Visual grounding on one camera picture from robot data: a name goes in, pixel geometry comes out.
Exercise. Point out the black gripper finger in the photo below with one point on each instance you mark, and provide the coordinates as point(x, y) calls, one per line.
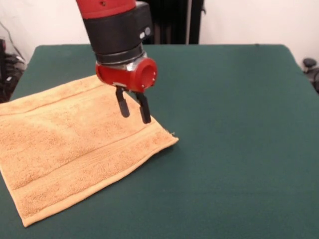
point(123, 104)
point(144, 109)

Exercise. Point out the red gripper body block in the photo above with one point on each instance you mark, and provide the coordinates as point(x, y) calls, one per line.
point(129, 76)

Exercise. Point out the tan terry towel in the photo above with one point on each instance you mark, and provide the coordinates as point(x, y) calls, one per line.
point(74, 149)

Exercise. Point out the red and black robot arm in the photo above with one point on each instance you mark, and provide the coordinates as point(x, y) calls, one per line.
point(114, 30)

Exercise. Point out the dark green tablecloth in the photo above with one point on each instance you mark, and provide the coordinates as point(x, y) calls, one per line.
point(224, 149)

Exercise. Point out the grey office chair base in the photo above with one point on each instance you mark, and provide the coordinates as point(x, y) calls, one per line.
point(310, 63)
point(10, 74)

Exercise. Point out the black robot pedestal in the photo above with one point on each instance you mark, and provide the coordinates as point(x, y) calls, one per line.
point(179, 22)

